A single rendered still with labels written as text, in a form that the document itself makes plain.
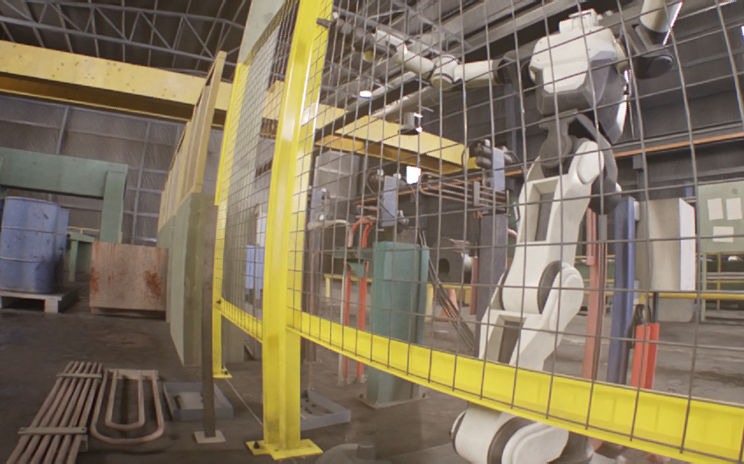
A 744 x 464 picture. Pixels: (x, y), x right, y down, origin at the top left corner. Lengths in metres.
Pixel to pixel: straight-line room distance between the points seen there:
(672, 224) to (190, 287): 2.40
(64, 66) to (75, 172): 4.31
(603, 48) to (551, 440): 0.98
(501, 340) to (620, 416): 0.49
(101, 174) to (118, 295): 6.91
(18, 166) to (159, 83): 5.14
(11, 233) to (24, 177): 6.77
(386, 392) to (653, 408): 1.61
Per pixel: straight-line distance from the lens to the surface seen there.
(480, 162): 1.53
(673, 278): 1.68
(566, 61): 1.16
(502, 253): 1.54
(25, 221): 4.30
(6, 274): 4.38
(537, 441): 0.89
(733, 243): 6.40
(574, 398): 0.52
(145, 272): 4.01
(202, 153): 2.46
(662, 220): 1.71
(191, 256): 2.39
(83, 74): 13.77
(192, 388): 2.02
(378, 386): 1.94
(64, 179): 10.81
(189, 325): 2.42
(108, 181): 10.54
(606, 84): 1.14
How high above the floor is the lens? 0.65
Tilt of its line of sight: 6 degrees up
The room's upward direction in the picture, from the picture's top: 3 degrees clockwise
